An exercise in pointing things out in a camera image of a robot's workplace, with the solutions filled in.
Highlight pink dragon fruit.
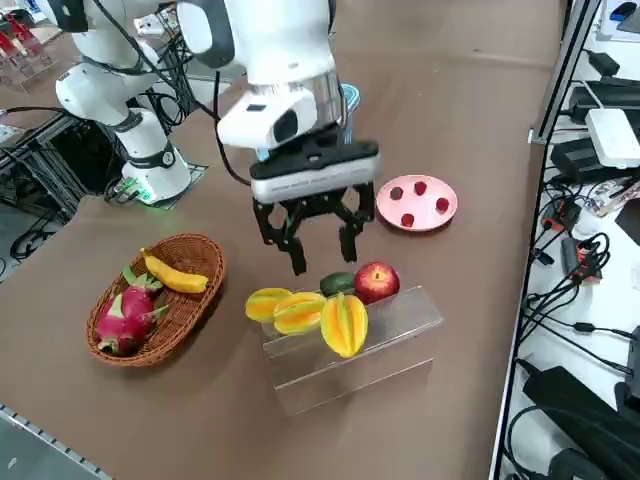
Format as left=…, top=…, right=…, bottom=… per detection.
left=94, top=267, right=171, bottom=357

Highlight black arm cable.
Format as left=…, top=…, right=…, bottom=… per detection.
left=89, top=0, right=252, bottom=187

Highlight blue plastic basket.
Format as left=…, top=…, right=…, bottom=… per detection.
left=254, top=83, right=361, bottom=164

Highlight orange black adapter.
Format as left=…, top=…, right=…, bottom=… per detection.
left=559, top=234, right=606, bottom=286

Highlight clear rack with red items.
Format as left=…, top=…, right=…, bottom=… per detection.
left=0, top=12, right=56, bottom=91

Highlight red apple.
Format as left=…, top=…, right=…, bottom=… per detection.
left=353, top=260, right=401, bottom=305

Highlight black power adapter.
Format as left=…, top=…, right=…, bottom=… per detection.
left=585, top=48, right=621, bottom=77
left=549, top=138, right=619, bottom=185

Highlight brown wicker basket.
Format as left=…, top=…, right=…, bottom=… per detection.
left=85, top=232, right=228, bottom=369

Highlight aluminium table rail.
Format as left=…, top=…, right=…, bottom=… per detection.
left=0, top=403, right=114, bottom=480

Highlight black flat box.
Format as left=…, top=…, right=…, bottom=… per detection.
left=567, top=79, right=640, bottom=119

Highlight aluminium camera post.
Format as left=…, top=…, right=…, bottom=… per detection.
left=528, top=0, right=604, bottom=145

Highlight pink round plate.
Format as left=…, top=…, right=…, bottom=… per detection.
left=375, top=174, right=459, bottom=232

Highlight yellow banana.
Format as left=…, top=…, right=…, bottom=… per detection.
left=139, top=247, right=210, bottom=294

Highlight red black device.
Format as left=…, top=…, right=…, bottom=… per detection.
left=542, top=199, right=584, bottom=232

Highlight green avocado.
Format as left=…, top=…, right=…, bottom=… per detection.
left=319, top=271, right=357, bottom=299

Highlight clear acrylic stepped stand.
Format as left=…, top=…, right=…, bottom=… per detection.
left=259, top=279, right=445, bottom=416

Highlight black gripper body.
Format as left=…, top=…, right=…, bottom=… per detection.
left=248, top=124, right=383, bottom=204

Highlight yellow star fruit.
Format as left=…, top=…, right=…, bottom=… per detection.
left=244, top=287, right=294, bottom=325
left=272, top=291, right=329, bottom=336
left=319, top=292, right=370, bottom=359

